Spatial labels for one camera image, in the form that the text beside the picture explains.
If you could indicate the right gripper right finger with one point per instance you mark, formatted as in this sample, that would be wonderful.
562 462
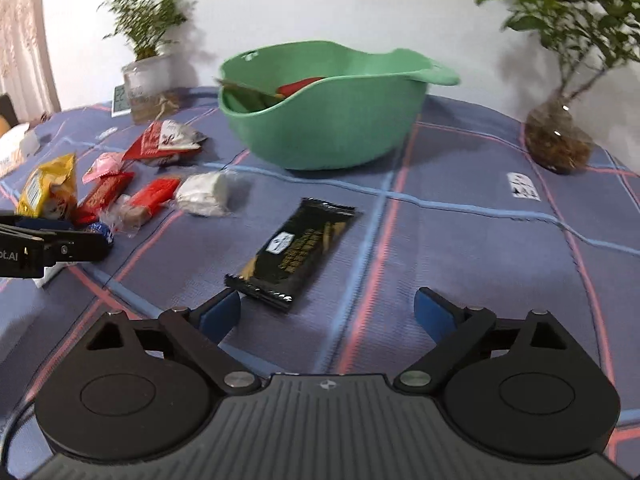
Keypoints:
458 334

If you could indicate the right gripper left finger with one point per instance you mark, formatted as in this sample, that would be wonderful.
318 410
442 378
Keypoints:
196 335

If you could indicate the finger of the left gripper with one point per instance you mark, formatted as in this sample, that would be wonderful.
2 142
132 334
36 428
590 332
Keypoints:
75 246
40 224

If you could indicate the black snack bar packet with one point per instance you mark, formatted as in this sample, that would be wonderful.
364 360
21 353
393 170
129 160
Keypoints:
280 270

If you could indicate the tall red snack bag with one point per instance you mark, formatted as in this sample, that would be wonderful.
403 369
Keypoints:
287 90

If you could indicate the blue Lindor chocolate ball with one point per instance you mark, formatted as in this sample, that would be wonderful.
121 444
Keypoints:
103 229

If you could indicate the white paper snack bag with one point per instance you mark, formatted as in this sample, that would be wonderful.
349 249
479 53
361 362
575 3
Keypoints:
49 273

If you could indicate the yellow chip bag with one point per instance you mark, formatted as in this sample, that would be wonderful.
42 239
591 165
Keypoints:
50 191

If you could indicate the red small snack packet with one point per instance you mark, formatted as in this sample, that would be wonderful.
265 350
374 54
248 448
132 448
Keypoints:
102 196

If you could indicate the tissue pack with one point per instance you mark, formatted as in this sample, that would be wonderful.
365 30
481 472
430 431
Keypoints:
16 146

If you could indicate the pink small candy packet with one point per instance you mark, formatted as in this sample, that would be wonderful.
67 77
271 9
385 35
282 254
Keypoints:
107 164

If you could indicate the red hawthorn cake packet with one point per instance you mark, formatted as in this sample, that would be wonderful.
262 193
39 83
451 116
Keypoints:
131 213

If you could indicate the white tablecloth label left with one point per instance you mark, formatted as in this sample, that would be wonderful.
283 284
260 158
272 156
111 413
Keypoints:
106 133

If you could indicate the white tablecloth label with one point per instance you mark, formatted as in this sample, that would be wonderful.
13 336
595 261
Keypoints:
106 133
522 186

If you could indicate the white nougat candy packet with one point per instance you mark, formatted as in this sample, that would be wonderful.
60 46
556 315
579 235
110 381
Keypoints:
206 195

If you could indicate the blue plaid tablecloth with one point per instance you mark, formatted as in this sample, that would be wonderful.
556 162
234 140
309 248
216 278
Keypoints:
437 212

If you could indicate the pink curtain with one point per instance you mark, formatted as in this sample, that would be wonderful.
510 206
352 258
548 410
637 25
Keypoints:
26 73

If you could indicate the white digital clock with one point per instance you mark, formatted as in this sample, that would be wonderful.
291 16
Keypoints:
120 105

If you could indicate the red and white snack bag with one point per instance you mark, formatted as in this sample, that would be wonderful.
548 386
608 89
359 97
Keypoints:
165 143

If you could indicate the feathery plant in clear cup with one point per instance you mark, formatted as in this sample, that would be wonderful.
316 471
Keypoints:
148 28

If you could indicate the green plastic bowl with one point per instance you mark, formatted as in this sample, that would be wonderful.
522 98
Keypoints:
363 108

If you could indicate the leafy plant in glass vase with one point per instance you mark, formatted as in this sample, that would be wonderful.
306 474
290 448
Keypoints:
589 39

